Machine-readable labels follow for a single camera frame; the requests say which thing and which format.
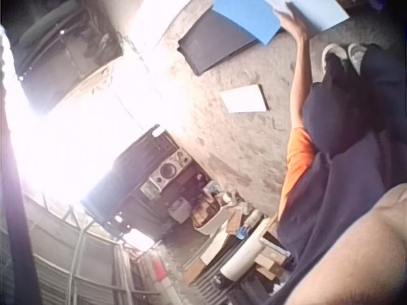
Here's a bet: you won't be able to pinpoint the person's left hand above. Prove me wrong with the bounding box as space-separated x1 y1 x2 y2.
274 9 310 41

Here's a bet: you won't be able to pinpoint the white paper sheet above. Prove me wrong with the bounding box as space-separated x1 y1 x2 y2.
219 83 270 114

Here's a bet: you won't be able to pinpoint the pale blue sheet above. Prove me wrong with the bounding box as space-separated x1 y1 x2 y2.
266 0 351 32

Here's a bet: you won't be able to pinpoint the white roll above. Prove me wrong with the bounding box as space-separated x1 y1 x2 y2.
219 229 267 281

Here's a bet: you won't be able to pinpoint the dark upright post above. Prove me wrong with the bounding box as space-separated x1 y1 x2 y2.
0 104 44 305

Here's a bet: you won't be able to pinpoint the heap of boxes and containers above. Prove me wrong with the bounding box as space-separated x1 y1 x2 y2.
183 190 295 299

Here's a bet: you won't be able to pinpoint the black flat board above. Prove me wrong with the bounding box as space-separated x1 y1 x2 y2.
177 3 259 76

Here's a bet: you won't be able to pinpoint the person's legs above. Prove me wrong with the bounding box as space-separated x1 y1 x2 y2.
301 41 407 155

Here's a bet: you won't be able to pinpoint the dark cabinet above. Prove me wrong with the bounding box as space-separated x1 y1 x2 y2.
6 0 125 109

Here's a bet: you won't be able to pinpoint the dark shelf with speaker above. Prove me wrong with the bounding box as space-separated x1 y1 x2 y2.
79 124 230 242

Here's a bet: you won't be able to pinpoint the bright blue sheet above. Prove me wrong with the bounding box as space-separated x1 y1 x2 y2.
210 0 282 46

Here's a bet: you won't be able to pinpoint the grey metal rack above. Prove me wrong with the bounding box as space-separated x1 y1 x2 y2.
18 196 160 305

